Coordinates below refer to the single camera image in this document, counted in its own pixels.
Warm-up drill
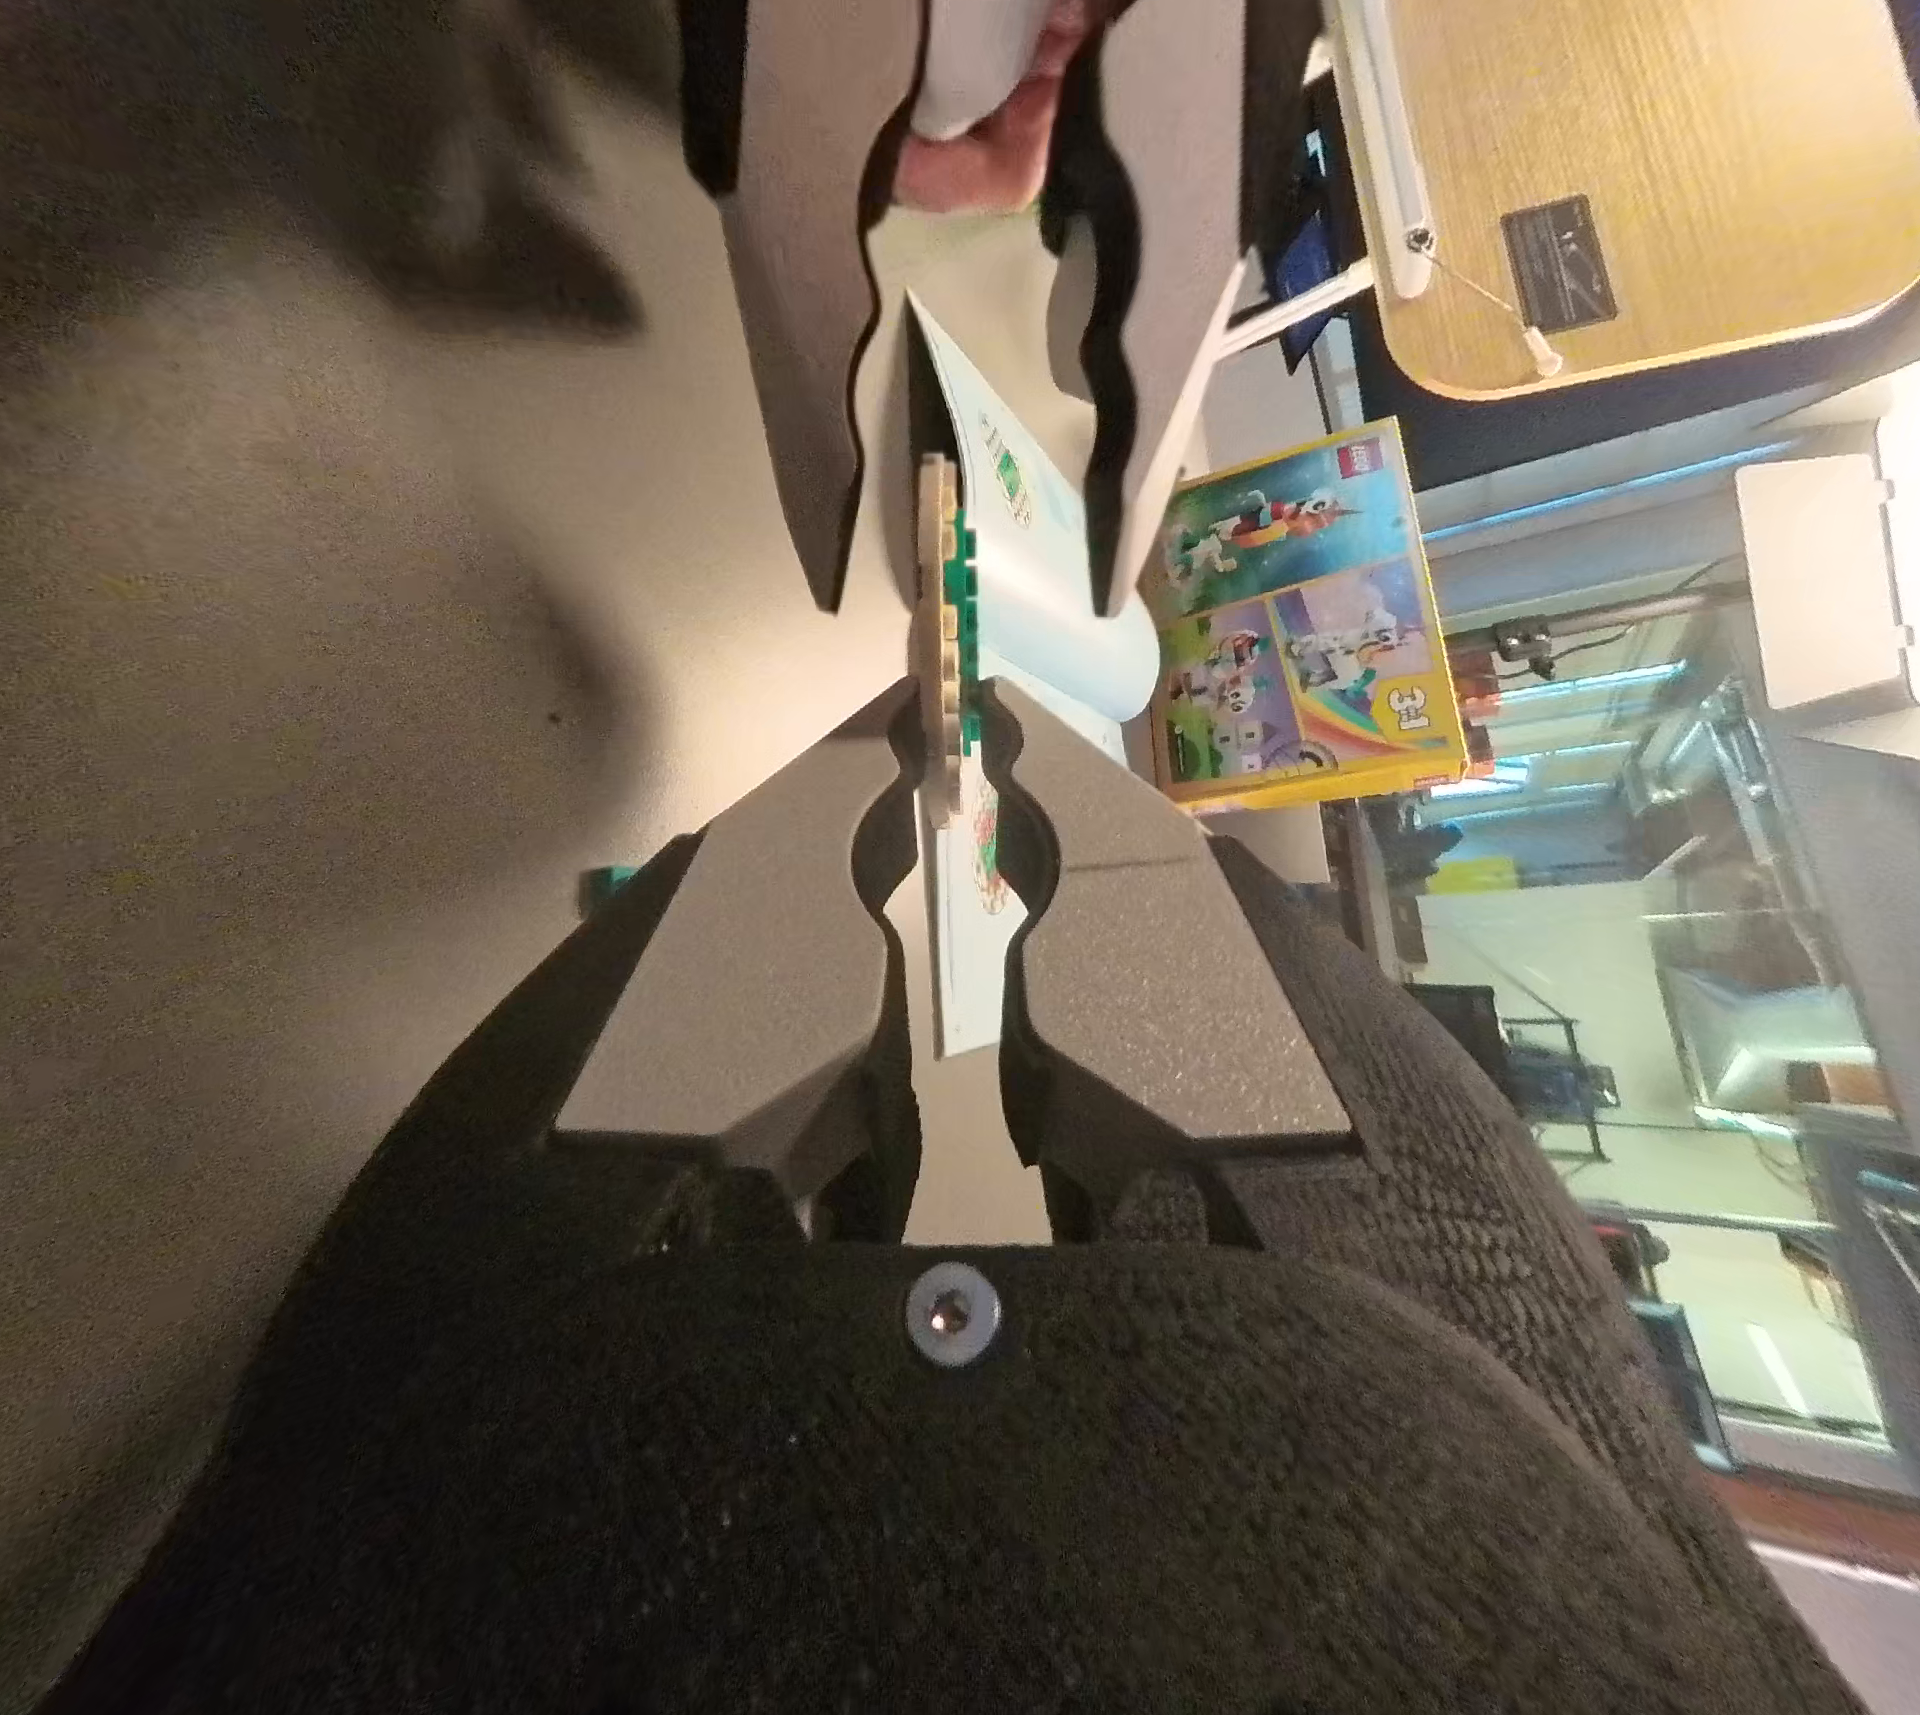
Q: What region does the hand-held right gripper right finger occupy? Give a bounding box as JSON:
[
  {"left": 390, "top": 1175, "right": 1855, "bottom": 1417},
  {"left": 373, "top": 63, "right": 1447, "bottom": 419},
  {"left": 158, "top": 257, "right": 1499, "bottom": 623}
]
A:
[{"left": 976, "top": 691, "right": 1370, "bottom": 1175}]

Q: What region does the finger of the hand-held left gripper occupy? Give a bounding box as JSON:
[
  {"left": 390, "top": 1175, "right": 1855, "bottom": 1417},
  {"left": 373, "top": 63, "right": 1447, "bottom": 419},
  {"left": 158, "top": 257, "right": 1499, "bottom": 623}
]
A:
[
  {"left": 1038, "top": 0, "right": 1255, "bottom": 623},
  {"left": 716, "top": 0, "right": 926, "bottom": 616}
]

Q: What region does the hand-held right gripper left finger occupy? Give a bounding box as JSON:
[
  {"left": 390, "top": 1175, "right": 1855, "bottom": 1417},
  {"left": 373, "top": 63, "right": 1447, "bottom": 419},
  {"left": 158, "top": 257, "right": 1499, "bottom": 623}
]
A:
[{"left": 551, "top": 679, "right": 919, "bottom": 1244}]

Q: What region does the tan and green lego assembly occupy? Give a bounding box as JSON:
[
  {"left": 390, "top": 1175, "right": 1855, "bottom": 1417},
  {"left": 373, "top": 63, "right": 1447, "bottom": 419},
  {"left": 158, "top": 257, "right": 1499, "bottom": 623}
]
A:
[{"left": 908, "top": 450, "right": 993, "bottom": 836}]

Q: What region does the yellow lego box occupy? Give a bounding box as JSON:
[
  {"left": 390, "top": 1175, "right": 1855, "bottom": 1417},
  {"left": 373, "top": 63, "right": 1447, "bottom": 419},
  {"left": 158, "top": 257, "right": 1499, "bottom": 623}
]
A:
[{"left": 1138, "top": 417, "right": 1483, "bottom": 821}]

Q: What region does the white lego instruction booklet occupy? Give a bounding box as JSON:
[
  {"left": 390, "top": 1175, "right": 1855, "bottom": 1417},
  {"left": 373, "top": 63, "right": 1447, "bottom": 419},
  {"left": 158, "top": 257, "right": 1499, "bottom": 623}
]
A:
[{"left": 901, "top": 291, "right": 1165, "bottom": 1061}]

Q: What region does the person's left hand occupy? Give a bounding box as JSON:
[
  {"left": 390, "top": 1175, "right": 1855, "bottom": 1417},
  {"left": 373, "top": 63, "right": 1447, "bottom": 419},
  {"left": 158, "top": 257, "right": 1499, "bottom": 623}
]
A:
[{"left": 897, "top": 0, "right": 1110, "bottom": 222}]

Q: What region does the blue box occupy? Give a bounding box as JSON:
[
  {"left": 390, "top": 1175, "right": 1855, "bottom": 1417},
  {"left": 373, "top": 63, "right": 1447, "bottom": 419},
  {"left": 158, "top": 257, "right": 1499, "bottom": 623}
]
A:
[{"left": 1269, "top": 200, "right": 1331, "bottom": 312}]

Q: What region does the black label plate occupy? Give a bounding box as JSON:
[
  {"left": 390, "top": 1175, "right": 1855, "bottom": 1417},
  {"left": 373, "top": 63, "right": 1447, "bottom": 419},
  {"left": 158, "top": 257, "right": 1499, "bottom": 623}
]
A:
[{"left": 1499, "top": 192, "right": 1618, "bottom": 333}]

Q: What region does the black clamp on metal rod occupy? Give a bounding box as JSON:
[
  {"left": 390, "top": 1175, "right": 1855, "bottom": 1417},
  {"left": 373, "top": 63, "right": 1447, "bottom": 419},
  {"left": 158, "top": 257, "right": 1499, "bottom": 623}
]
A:
[{"left": 1442, "top": 559, "right": 1747, "bottom": 682}]

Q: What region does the glass display case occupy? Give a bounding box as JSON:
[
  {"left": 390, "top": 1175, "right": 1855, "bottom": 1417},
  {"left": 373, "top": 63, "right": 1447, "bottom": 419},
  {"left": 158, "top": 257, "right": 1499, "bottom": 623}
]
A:
[{"left": 1634, "top": 682, "right": 1899, "bottom": 1138}]

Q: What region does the white panel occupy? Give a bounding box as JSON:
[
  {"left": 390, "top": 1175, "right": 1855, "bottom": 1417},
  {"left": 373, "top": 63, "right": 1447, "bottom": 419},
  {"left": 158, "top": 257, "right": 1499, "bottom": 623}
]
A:
[{"left": 1730, "top": 414, "right": 1920, "bottom": 716}]

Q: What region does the cord with white toggle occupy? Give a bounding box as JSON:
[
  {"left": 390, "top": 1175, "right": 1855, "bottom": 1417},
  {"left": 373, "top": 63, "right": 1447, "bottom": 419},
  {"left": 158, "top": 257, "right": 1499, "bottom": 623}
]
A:
[{"left": 1418, "top": 232, "right": 1563, "bottom": 380}]

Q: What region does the wooden board with white frame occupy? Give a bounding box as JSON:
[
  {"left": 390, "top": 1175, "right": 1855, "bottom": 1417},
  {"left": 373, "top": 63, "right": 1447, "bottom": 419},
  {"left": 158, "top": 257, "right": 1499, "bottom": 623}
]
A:
[{"left": 1228, "top": 0, "right": 1920, "bottom": 407}]

